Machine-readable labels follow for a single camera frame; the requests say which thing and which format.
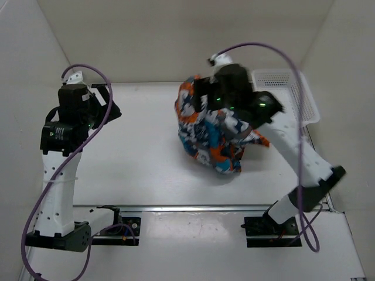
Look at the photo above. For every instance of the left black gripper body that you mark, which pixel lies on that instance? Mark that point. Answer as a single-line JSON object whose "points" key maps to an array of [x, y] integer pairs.
{"points": [[89, 115]]}

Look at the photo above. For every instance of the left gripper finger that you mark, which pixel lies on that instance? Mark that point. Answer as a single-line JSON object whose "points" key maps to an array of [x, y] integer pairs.
{"points": [[102, 93], [114, 112]]}

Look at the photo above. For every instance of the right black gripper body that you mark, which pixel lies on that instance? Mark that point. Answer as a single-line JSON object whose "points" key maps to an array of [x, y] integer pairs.
{"points": [[219, 99]]}

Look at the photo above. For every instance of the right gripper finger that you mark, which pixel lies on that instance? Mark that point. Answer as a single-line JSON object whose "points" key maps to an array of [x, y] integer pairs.
{"points": [[200, 104], [203, 87]]}

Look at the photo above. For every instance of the colourful patterned shorts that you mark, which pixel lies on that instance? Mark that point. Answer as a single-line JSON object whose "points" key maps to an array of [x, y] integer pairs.
{"points": [[216, 139]]}

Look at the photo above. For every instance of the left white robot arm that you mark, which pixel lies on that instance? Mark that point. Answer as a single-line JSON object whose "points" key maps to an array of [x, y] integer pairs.
{"points": [[66, 128]]}

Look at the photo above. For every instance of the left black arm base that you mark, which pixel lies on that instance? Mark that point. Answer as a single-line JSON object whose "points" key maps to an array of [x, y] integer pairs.
{"points": [[110, 227]]}

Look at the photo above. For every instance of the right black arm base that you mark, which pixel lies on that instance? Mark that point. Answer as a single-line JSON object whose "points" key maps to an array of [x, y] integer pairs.
{"points": [[261, 234]]}

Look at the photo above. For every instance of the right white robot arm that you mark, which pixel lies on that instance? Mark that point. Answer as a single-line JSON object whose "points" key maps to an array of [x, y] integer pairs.
{"points": [[240, 111]]}

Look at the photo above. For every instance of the white perforated plastic basket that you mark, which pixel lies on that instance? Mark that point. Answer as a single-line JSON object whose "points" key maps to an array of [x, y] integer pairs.
{"points": [[282, 84]]}

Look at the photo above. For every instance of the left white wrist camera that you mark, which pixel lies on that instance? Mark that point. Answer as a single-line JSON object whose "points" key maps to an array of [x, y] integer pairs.
{"points": [[75, 78]]}

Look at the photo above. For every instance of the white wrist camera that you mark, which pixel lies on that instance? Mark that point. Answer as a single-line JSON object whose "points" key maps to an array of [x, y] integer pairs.
{"points": [[75, 78], [219, 60]]}

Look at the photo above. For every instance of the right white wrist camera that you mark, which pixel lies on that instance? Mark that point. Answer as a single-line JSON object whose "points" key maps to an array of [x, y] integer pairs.
{"points": [[219, 60]]}

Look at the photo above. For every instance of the aluminium front rail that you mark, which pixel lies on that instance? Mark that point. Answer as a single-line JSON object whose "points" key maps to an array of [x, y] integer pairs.
{"points": [[193, 208]]}

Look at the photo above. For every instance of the right aluminium side rail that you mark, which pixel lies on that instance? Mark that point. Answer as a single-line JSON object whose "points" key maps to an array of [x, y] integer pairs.
{"points": [[327, 201]]}

